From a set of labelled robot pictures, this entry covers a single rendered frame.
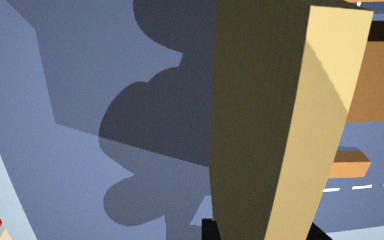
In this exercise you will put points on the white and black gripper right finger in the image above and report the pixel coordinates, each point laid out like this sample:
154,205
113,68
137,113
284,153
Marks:
315,233

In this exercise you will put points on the dark navy floor mat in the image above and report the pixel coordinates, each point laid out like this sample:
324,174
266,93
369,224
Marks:
105,120

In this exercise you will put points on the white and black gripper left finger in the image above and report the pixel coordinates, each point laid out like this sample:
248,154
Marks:
210,230

